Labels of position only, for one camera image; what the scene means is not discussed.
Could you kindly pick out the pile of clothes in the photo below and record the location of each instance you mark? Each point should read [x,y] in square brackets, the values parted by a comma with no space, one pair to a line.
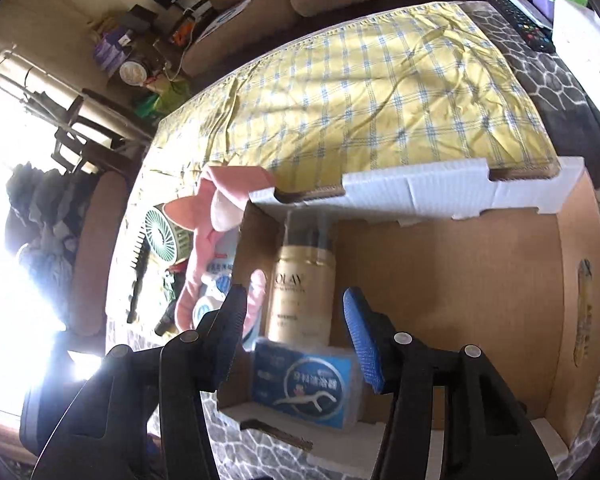
[45,215]

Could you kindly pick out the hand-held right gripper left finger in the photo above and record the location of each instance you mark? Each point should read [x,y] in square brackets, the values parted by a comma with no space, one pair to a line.
[231,332]

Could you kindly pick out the gold lotion bottle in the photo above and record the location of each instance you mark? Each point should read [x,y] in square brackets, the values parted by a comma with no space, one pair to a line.
[300,300]

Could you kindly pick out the pink plush headband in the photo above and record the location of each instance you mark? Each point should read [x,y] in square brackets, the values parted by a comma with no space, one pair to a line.
[220,195]

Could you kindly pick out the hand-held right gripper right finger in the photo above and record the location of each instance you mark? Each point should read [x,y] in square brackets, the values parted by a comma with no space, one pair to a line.
[362,345]

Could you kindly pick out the black comb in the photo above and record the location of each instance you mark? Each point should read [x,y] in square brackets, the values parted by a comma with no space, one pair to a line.
[139,270]

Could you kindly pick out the brown armchair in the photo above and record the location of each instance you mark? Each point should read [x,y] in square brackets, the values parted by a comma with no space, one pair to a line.
[97,250]

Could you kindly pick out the large white box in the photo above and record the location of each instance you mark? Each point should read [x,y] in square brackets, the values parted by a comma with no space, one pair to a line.
[585,45]

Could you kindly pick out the blue dental floss packet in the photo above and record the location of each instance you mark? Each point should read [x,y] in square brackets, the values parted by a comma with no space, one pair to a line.
[305,385]

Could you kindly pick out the round tin can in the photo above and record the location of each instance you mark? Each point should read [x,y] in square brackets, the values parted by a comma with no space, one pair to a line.
[132,72]

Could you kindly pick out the dark wooden chair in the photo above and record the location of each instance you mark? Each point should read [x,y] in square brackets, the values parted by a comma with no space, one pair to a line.
[87,130]

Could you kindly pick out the purple carton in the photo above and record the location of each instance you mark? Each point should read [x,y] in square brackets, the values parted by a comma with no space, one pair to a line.
[110,50]

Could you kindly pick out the white blue mask packet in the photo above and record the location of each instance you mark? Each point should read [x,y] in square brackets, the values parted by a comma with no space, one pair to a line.
[221,266]

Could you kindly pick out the green plastic bag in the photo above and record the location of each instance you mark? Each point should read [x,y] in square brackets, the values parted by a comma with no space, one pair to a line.
[162,97]

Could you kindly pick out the white blue paper sheet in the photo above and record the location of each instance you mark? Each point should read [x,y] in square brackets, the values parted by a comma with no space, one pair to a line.
[225,17]

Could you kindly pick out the green mini fan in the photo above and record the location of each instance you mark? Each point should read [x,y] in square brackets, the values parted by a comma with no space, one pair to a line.
[162,232]

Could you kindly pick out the black remote control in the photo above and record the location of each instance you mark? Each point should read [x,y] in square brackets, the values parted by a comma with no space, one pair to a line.
[530,30]

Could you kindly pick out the yellow plaid cloth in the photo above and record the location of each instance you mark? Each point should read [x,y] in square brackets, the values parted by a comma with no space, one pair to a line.
[380,85]

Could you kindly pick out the white round jar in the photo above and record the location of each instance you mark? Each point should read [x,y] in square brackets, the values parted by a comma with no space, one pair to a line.
[209,311]

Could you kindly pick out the white cardboard box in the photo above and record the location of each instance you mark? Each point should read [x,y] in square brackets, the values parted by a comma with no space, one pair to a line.
[455,285]

